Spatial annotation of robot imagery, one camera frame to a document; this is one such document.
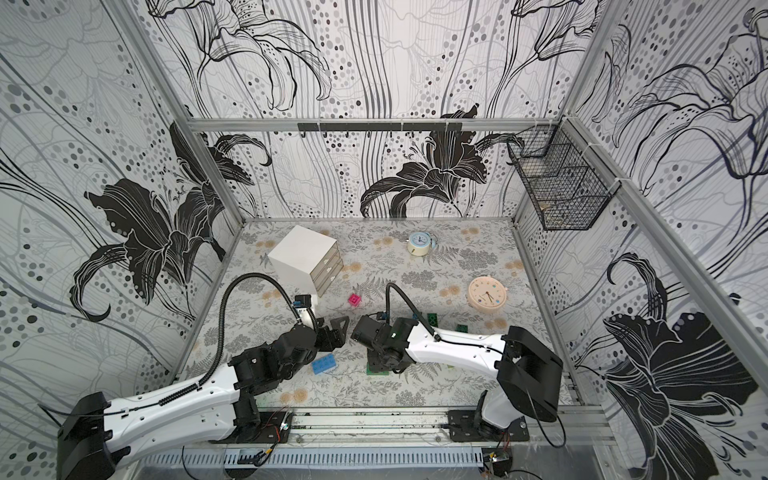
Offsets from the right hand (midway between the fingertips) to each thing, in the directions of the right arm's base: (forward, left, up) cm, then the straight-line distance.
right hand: (380, 362), depth 80 cm
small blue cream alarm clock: (+43, -13, 0) cm, 45 cm away
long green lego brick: (-5, +2, +10) cm, 11 cm away
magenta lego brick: (+20, +9, -1) cm, 23 cm away
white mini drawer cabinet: (+28, +23, +10) cm, 37 cm away
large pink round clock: (+22, -33, -1) cm, 40 cm away
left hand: (+7, +10, +8) cm, 15 cm away
